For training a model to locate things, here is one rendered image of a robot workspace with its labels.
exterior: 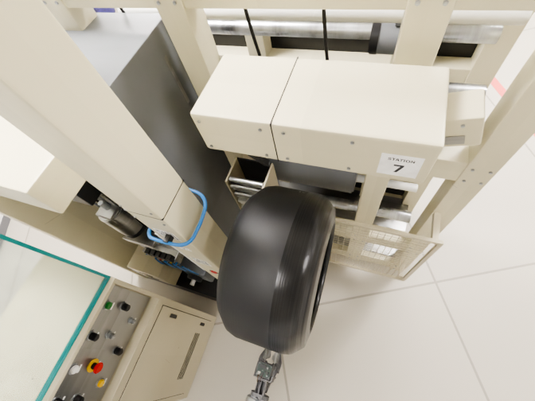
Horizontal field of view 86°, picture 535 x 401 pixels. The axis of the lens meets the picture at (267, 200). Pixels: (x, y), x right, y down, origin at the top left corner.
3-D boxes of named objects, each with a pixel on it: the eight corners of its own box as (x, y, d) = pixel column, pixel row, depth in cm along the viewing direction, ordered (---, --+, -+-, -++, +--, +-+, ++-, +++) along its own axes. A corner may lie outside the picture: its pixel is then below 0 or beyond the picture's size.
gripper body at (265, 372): (276, 365, 105) (266, 403, 100) (279, 365, 112) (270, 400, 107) (257, 358, 107) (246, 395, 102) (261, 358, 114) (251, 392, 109)
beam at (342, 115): (206, 150, 88) (186, 114, 75) (236, 92, 99) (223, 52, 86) (423, 187, 71) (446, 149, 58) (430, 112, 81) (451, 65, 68)
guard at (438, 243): (273, 247, 211) (253, 202, 150) (274, 244, 211) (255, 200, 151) (404, 281, 185) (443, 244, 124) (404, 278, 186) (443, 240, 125)
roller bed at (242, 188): (240, 209, 161) (224, 181, 135) (248, 187, 167) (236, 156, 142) (273, 217, 155) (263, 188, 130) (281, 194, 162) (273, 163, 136)
